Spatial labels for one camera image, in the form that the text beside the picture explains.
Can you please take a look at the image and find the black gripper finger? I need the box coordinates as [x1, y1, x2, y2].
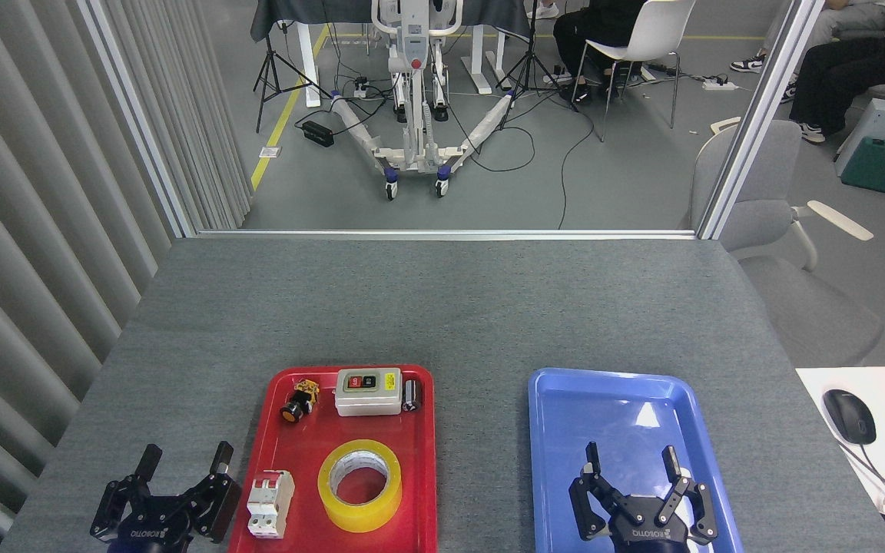
[90, 444, 164, 539]
[568, 442, 622, 541]
[660, 445, 719, 545]
[180, 441, 243, 544]

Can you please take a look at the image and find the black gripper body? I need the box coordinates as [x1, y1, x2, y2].
[108, 498, 201, 553]
[608, 496, 692, 553]

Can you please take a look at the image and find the yellow tape roll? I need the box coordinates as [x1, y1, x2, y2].
[317, 439, 403, 534]

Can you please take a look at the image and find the white red circuit breaker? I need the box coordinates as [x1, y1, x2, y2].
[247, 470, 296, 540]

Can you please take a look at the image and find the blue plastic tray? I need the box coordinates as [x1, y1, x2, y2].
[527, 367, 744, 553]

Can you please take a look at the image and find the red plastic tray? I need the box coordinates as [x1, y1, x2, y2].
[227, 364, 438, 553]

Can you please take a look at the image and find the orange black push button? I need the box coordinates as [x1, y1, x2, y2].
[280, 379, 320, 423]

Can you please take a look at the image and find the black computer mouse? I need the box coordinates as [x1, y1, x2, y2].
[822, 389, 878, 446]

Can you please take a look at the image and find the grey office chair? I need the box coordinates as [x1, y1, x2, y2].
[687, 117, 885, 368]

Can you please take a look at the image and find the black tripod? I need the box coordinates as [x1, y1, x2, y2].
[494, 0, 579, 132]
[252, 0, 334, 134]

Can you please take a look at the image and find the white stand on wheels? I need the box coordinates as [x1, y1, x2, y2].
[330, 0, 516, 201]

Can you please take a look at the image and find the white plastic chair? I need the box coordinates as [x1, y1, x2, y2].
[571, 0, 698, 144]

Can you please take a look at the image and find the white push button switch box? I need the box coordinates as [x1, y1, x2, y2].
[334, 367, 403, 417]

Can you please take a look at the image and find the silver horizontal rail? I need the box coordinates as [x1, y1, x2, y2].
[195, 228, 698, 241]

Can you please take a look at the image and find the long black floor cable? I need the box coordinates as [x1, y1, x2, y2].
[556, 104, 597, 230]

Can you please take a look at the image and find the silver post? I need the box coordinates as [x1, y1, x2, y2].
[694, 0, 828, 241]

